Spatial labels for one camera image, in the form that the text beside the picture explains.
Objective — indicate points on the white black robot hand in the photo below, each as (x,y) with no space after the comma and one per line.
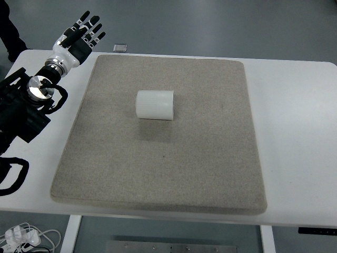
(76,44)

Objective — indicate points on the white ribbed cup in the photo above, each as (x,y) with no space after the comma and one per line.
(155,105)

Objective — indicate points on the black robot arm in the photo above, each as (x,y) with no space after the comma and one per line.
(26,102)

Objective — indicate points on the small grey floor plate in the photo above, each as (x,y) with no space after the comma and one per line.
(120,48)

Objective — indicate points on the person in dark clothes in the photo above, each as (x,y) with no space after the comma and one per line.
(10,35)

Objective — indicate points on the beige felt mat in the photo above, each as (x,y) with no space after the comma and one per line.
(205,160)

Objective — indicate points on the left white table leg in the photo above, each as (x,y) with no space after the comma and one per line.
(71,233)

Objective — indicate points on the white table leg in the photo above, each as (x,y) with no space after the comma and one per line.
(71,233)
(267,239)

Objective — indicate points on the right white table leg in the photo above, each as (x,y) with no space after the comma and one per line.
(267,239)

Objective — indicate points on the black table control panel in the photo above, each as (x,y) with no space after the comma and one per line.
(317,231)

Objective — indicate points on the white power strip with cables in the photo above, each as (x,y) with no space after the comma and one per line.
(28,238)

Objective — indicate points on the grey metal base plate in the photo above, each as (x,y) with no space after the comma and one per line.
(138,246)

